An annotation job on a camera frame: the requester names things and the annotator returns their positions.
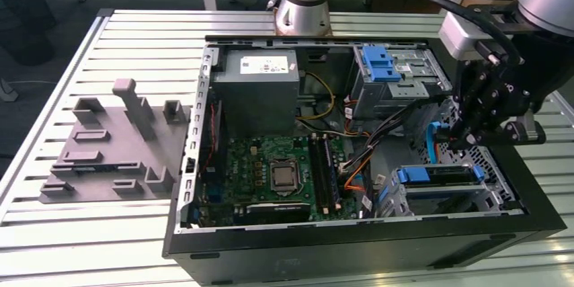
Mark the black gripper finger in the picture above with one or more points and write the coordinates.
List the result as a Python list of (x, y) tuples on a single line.
[(489, 132), (470, 105)]

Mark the hard disk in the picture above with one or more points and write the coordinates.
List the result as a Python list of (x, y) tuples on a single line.
[(417, 174)]

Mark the metal disk bay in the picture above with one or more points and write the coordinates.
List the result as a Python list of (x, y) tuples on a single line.
[(449, 189)]

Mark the metal optical drive cage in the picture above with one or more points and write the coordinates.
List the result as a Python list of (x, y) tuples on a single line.
[(406, 92)]

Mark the blue plastic drive latch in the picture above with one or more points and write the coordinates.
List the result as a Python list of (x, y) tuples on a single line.
[(381, 68)]

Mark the RAM stick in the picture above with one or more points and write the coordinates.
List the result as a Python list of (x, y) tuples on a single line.
[(94, 168), (331, 172)]

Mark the CPU socket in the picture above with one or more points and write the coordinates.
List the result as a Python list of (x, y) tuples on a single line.
[(285, 162)]

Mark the black PC case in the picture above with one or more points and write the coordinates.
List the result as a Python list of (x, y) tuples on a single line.
[(358, 253)]

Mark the silver CPU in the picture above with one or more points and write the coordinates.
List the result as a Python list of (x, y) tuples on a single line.
[(283, 176)]

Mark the grey power supply unit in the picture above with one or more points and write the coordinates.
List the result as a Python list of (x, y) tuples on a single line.
[(255, 105)]

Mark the green motherboard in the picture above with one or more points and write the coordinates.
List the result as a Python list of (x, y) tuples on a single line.
[(242, 152)]

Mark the black graphics card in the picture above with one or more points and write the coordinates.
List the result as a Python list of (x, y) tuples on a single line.
[(274, 213)]

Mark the grey parts rack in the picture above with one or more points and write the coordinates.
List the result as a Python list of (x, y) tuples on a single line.
[(112, 152)]

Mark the grey stand foot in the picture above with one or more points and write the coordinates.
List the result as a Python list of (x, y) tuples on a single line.
[(8, 93)]

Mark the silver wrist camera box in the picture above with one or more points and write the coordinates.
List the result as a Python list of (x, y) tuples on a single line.
[(462, 38)]

